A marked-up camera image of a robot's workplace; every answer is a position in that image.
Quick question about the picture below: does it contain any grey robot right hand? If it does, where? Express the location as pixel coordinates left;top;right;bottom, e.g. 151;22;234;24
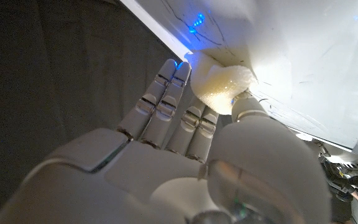
0;58;332;224

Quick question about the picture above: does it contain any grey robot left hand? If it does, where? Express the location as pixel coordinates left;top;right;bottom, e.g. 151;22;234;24
293;131;358;175

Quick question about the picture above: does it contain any beige sponge piece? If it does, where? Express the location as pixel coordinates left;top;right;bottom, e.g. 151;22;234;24
185;51;259;116

